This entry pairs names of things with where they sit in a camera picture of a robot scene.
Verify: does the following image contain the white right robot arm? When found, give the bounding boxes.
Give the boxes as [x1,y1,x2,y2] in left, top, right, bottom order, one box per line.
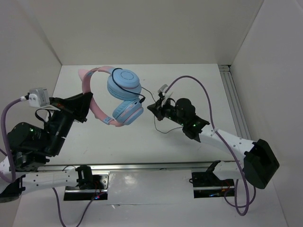
[147,98,280,189]

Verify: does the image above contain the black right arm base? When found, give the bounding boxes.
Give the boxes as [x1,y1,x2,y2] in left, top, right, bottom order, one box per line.
[189,172,235,199]

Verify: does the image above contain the aluminium rail right side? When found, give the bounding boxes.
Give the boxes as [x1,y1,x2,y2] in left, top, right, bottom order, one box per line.
[218,65,251,140]

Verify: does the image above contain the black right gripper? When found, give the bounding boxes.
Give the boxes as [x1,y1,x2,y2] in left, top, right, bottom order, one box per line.
[147,96,186,126]

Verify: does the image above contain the aluminium rail front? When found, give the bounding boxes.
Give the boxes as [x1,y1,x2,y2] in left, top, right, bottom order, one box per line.
[37,161,215,172]

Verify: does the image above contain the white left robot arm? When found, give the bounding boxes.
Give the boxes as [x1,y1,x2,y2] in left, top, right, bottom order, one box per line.
[0,92,93,203]

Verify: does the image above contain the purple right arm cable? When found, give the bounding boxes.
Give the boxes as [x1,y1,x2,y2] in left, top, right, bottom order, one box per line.
[165,75,257,216]

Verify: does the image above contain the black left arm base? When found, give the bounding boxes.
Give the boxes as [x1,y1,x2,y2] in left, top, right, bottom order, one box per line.
[63,165,109,201]

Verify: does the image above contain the thin black headphone cable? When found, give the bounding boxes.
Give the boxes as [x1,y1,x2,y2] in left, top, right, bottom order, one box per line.
[111,68,185,133]

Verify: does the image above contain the aluminium rail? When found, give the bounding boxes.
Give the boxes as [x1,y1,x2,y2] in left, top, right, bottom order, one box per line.
[37,161,215,172]
[218,65,251,140]

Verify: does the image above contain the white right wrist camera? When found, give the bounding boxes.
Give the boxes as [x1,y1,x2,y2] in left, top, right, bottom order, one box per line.
[158,84,173,107]

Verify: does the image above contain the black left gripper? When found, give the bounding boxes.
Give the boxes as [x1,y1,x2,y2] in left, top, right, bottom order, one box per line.
[41,91,92,156]

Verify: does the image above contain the pink and blue cat headphones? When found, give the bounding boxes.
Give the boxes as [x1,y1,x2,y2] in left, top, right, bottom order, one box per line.
[78,66,145,127]

